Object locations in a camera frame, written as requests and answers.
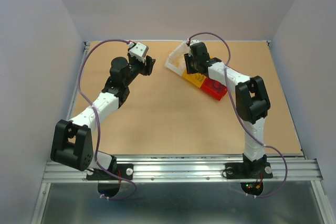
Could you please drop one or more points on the red plastic bin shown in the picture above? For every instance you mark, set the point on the red plastic bin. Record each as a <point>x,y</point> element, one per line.
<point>214,88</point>

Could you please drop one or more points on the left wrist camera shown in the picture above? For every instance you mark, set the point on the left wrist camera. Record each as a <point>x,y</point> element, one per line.
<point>138,50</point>

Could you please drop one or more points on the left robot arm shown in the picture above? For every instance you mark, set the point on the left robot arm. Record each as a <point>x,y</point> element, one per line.
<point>72,143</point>

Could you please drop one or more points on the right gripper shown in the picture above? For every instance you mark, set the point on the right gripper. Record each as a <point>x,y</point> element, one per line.
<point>188,58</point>

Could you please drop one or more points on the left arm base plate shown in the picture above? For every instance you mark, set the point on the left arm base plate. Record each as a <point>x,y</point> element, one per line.
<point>122,170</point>

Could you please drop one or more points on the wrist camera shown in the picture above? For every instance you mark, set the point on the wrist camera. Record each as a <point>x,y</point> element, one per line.
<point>192,42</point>
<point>138,50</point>

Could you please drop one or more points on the white plastic bin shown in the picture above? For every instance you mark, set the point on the white plastic bin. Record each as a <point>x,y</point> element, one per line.
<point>175,61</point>

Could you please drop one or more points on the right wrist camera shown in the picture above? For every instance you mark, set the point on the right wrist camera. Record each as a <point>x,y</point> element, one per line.
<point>192,42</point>

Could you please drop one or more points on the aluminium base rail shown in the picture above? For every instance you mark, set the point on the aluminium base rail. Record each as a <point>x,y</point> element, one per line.
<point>190,169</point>

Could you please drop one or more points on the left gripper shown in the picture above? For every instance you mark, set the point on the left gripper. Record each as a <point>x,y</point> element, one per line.
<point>146,70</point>

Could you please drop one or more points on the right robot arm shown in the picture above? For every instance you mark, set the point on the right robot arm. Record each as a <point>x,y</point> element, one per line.
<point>250,102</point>

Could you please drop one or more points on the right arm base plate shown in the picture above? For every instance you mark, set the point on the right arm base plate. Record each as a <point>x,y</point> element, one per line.
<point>245,171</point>

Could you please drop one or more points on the yellow plastic bin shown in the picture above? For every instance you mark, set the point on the yellow plastic bin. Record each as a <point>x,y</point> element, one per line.
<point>196,79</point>

